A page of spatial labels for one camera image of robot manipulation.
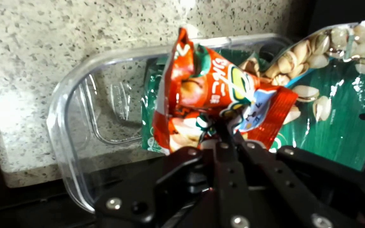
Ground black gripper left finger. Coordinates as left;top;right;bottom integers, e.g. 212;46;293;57
213;120;251;228

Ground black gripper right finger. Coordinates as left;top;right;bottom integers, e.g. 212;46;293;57
232;133;360;228

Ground red snack sachet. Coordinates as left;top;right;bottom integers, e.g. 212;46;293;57
152;27;298;154

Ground green pistachio sachet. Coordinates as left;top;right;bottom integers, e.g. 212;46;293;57
141;17;365;172

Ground clear plastic bowl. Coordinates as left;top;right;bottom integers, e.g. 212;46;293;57
47;32;290;212

